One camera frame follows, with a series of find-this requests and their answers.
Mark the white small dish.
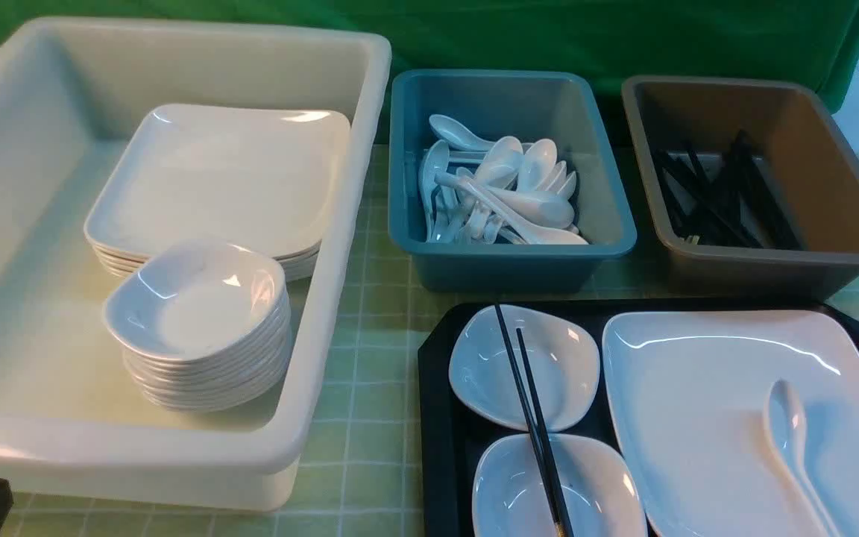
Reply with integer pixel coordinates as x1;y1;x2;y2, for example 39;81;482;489
473;434;649;536
449;304;602;433

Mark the black chopstick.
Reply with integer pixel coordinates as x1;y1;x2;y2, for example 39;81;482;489
516;328;573;536
494;303;565;536

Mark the white soup spoon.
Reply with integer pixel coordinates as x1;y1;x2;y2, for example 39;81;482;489
761;380;841;536

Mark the large white square plate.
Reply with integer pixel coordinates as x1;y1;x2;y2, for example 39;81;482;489
601;310;859;536

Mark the pile of white soup spoons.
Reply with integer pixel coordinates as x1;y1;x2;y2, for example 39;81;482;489
417;113;588;245

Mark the teal plastic bin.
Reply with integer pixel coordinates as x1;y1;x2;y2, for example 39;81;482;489
388;69;637;295

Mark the black serving tray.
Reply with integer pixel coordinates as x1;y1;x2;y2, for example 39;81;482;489
418;296;859;536

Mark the stack of white square plates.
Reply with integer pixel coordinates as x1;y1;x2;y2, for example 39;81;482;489
83;103;351;281

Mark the stack of white small bowls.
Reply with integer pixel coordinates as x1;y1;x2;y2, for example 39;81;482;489
103;240;293;412

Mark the pile of black chopsticks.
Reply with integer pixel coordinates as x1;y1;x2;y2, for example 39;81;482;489
651;128;805;251

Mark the large white plastic tub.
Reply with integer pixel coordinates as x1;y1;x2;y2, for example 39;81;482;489
0;17;391;511

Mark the brown plastic bin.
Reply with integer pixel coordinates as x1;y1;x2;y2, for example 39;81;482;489
623;75;859;299

